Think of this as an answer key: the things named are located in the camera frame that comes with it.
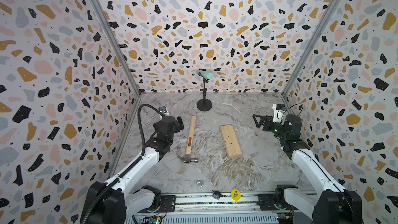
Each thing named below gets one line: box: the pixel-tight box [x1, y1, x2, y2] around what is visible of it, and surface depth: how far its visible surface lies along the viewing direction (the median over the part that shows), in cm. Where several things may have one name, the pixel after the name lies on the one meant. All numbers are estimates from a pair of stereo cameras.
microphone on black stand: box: [196, 69, 214, 112], surface depth 115 cm
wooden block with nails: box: [220, 124, 243, 159], surface depth 94 cm
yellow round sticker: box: [230, 189, 241, 202], surface depth 78 cm
